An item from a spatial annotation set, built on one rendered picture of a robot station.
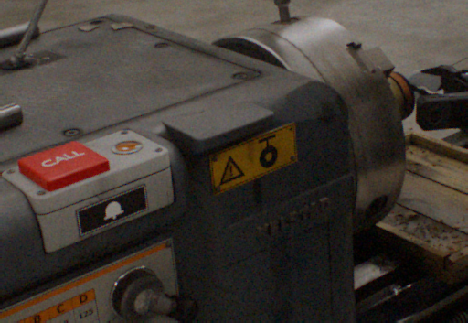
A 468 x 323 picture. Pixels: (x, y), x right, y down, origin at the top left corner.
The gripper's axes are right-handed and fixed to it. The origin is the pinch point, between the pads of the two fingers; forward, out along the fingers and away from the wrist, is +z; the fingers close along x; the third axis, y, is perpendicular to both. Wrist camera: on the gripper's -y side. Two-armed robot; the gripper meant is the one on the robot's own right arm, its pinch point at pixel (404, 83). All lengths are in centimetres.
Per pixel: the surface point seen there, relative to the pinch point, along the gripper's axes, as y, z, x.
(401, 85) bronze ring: -6.8, -5.9, 3.1
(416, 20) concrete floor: 286, 264, -108
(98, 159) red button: -67, -28, 19
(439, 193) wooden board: 3.9, -3.7, -19.1
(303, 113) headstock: -42, -26, 15
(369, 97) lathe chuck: -23.4, -16.5, 8.9
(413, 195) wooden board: 0.6, -1.2, -19.1
